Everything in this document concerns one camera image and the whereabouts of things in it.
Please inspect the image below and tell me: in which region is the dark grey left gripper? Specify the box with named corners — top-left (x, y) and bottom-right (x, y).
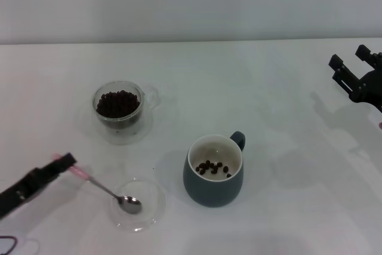
top-left (0, 152), bottom-right (77, 219)

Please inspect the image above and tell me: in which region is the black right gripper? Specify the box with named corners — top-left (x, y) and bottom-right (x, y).
top-left (328, 44), bottom-right (382, 113)

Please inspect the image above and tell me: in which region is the pink handled metal spoon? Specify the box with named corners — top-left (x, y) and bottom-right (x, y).
top-left (52, 152), bottom-right (143, 216)

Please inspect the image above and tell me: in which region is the small coffee bean portion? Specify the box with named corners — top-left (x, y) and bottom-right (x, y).
top-left (195, 160), bottom-right (233, 179)

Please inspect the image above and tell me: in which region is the clear glass cup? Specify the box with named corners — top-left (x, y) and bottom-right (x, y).
top-left (91, 81), bottom-right (161, 130)

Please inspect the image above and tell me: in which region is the dark coffee beans heap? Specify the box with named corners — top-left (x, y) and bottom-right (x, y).
top-left (96, 89), bottom-right (141, 118)

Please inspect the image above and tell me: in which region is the clear round glass dish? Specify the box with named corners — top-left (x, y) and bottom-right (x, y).
top-left (108, 177), bottom-right (167, 234)

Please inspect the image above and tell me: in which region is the clear glass saucer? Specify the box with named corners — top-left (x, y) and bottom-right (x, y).
top-left (76, 83), bottom-right (155, 146)

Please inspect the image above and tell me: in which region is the dark teal ceramic mug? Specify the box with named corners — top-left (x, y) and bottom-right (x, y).
top-left (182, 131), bottom-right (247, 208)

